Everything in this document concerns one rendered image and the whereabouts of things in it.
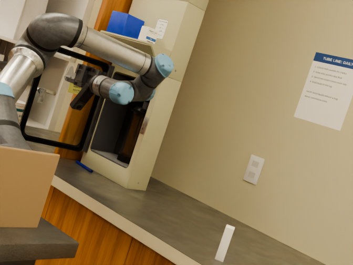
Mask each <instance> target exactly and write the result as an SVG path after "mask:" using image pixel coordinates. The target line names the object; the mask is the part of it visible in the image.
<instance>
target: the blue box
mask: <svg viewBox="0 0 353 265"><path fill-rule="evenodd" d="M143 25H144V21H143V20H141V19H138V18H136V17H134V16H132V15H130V14H127V13H122V12H117V11H112V14H111V17H110V21H109V24H108V27H107V32H111V33H115V34H118V35H122V36H127V37H131V38H135V39H138V37H139V34H140V31H141V28H142V26H143Z"/></svg>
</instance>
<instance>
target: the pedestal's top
mask: <svg viewBox="0 0 353 265"><path fill-rule="evenodd" d="M78 246H79V242H77V241H76V240H74V239H73V238H72V237H70V236H69V235H67V234H65V233H64V232H63V231H61V230H60V229H58V228H57V227H55V226H54V225H52V224H51V223H50V222H48V221H47V220H45V219H44V218H42V217H41V218H40V221H39V224H38V227H37V228H4V227H0V262H1V261H22V260H43V259H63V258H74V257H75V255H76V252H77V249H78Z"/></svg>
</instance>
